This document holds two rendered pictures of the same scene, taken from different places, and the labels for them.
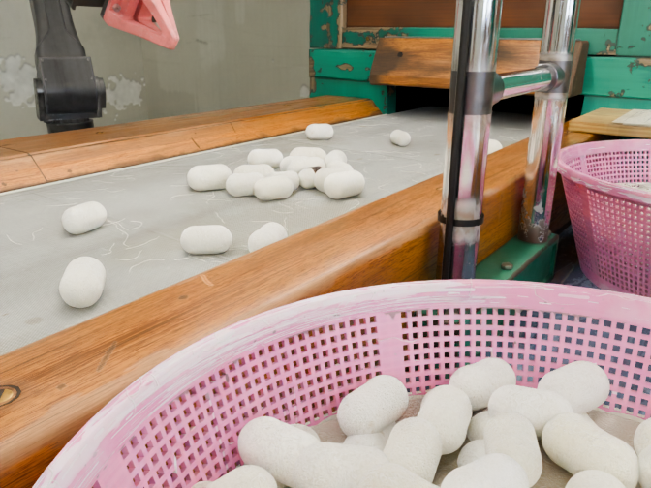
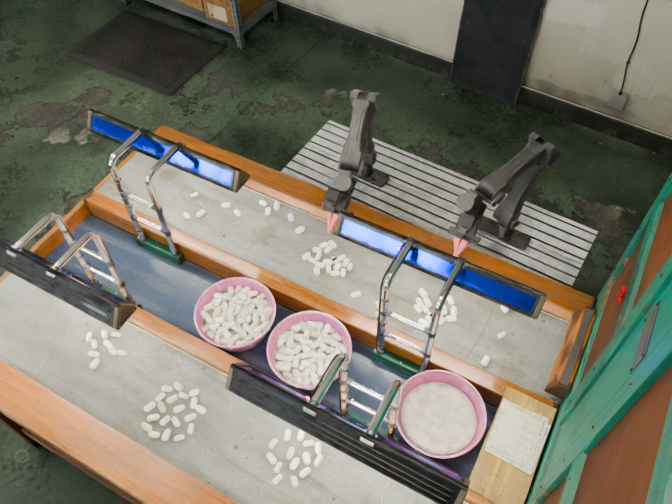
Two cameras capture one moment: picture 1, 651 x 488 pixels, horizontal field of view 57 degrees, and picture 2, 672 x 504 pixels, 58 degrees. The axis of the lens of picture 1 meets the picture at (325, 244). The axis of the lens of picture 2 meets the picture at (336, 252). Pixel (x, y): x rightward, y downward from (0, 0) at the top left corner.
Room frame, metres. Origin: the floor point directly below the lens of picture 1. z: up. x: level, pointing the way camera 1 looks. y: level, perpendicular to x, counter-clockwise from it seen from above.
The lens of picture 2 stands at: (0.11, -0.97, 2.47)
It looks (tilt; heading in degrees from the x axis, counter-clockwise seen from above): 53 degrees down; 84
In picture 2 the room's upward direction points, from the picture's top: 2 degrees counter-clockwise
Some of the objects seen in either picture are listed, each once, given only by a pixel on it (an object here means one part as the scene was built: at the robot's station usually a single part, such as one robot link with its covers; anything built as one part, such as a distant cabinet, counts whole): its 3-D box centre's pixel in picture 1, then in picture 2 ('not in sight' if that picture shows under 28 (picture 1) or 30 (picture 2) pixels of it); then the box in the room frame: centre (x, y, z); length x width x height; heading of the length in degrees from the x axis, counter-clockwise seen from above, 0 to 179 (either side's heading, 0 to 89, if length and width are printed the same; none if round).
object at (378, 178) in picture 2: not in sight; (364, 166); (0.40, 0.75, 0.71); 0.20 x 0.07 x 0.08; 141
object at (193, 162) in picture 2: not in sight; (163, 145); (-0.30, 0.57, 1.08); 0.62 x 0.08 x 0.07; 144
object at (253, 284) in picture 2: not in sight; (237, 318); (-0.12, 0.10, 0.72); 0.27 x 0.27 x 0.10
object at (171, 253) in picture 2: not in sight; (160, 197); (-0.35, 0.51, 0.90); 0.20 x 0.19 x 0.45; 144
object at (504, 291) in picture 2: not in sight; (436, 258); (0.49, 0.01, 1.08); 0.62 x 0.08 x 0.07; 144
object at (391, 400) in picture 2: not in sight; (355, 426); (0.20, -0.38, 0.90); 0.20 x 0.19 x 0.45; 144
